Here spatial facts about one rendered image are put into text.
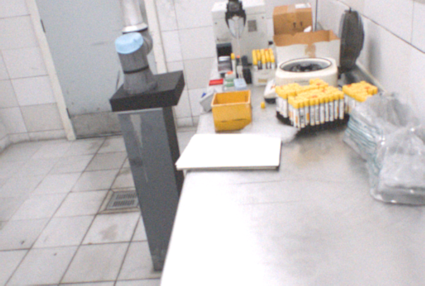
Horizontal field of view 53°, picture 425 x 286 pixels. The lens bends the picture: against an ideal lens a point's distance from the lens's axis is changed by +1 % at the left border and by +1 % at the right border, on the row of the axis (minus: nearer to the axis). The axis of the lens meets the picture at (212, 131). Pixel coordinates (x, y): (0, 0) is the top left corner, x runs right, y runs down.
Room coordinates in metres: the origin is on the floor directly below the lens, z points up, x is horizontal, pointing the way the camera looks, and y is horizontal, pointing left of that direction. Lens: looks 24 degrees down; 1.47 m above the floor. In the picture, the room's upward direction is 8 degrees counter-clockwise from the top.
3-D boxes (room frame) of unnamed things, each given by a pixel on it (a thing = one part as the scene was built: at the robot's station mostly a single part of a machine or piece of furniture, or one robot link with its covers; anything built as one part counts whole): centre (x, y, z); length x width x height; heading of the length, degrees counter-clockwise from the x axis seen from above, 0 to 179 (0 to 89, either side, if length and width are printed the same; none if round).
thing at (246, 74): (1.93, -0.18, 0.93); 0.17 x 0.09 x 0.11; 174
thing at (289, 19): (2.65, -0.59, 0.97); 0.31 x 0.23 x 0.18; 167
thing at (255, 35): (2.30, -0.23, 1.03); 0.31 x 0.27 x 0.30; 173
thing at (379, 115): (1.07, -0.48, 0.97); 0.26 x 0.17 x 0.19; 9
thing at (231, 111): (1.41, -0.08, 0.92); 0.13 x 0.13 x 0.10; 81
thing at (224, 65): (2.12, -0.11, 0.92); 0.21 x 0.07 x 0.05; 173
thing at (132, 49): (1.80, 0.29, 1.11); 0.13 x 0.12 x 0.14; 173
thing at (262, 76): (1.89, -0.28, 0.91); 0.20 x 0.10 x 0.07; 173
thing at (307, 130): (1.29, -0.35, 0.89); 0.17 x 0.09 x 0.02; 100
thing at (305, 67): (1.61, -0.40, 0.97); 0.15 x 0.15 x 0.07
